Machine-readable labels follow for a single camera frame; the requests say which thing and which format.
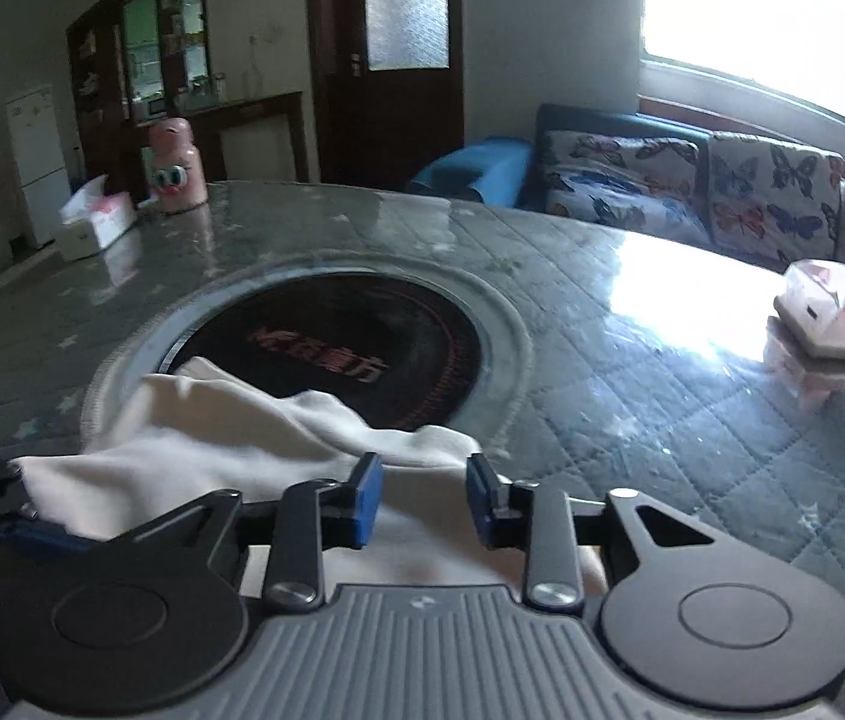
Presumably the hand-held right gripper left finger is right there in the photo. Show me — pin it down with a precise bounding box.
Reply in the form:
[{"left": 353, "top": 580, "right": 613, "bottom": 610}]
[{"left": 118, "top": 452, "right": 383, "bottom": 611}]

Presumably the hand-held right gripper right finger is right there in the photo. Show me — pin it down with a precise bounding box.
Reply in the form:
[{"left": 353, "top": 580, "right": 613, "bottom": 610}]
[{"left": 466, "top": 454, "right": 724, "bottom": 611}]

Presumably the cream long-sleeve shirt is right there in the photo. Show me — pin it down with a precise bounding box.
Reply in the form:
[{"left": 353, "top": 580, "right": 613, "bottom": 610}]
[{"left": 10, "top": 356, "right": 607, "bottom": 593}]

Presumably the round black induction cooktop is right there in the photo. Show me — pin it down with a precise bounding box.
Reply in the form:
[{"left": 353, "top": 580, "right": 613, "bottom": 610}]
[{"left": 81, "top": 255, "right": 532, "bottom": 451}]

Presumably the white tissue box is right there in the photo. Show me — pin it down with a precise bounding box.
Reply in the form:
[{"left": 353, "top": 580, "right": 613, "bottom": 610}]
[{"left": 55, "top": 175, "right": 137, "bottom": 261}]

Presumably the white refrigerator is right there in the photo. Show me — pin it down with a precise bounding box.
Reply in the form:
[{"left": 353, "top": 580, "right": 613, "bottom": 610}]
[{"left": 4, "top": 84, "right": 73, "bottom": 248}]

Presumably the blue sofa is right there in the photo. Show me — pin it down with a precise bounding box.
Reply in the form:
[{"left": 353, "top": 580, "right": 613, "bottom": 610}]
[{"left": 407, "top": 103, "right": 845, "bottom": 278}]

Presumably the wide butterfly print cushion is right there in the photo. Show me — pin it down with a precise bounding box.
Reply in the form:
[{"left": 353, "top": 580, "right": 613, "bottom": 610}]
[{"left": 543, "top": 127, "right": 712, "bottom": 248}]

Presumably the pink cartoon thermos bottle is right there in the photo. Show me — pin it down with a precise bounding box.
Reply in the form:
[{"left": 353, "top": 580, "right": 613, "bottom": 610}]
[{"left": 148, "top": 117, "right": 208, "bottom": 215}]

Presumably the dark wooden sideboard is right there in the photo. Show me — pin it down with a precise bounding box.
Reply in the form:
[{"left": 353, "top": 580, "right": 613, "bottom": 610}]
[{"left": 133, "top": 90, "right": 311, "bottom": 203}]

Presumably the dark wooden glass door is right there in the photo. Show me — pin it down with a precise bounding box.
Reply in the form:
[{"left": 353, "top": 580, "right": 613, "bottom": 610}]
[{"left": 306, "top": 0, "right": 465, "bottom": 185}]

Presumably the pink white tissue pack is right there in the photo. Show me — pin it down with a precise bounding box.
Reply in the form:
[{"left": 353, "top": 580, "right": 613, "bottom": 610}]
[{"left": 772, "top": 259, "right": 845, "bottom": 359}]

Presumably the dark wooden display cabinet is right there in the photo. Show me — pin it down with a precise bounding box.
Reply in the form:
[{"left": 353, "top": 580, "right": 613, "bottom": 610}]
[{"left": 66, "top": 0, "right": 221, "bottom": 188}]

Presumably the large window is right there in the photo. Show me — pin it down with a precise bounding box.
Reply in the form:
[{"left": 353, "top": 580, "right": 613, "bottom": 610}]
[{"left": 636, "top": 0, "right": 845, "bottom": 147}]

